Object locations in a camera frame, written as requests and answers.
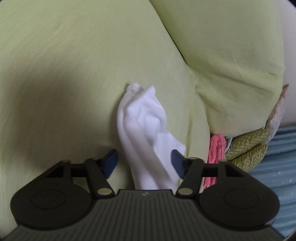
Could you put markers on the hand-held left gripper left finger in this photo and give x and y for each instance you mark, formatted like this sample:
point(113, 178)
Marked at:
point(109, 162)

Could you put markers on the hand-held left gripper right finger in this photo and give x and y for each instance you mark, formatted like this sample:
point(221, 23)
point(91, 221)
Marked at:
point(178, 162)

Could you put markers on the white t-shirt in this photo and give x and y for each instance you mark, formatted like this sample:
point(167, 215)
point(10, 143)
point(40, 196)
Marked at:
point(143, 139)

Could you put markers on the pink knit cloth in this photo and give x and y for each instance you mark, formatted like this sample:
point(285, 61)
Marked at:
point(216, 148)

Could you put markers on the green woven cloth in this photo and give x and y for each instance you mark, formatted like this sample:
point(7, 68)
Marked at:
point(247, 148)

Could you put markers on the light blue striped cloth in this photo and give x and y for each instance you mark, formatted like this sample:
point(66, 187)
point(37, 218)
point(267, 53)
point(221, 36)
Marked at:
point(277, 173)

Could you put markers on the green covered sofa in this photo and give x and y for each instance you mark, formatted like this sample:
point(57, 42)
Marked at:
point(92, 58)

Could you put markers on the beige pink cloth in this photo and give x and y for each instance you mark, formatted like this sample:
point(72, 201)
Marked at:
point(278, 113)

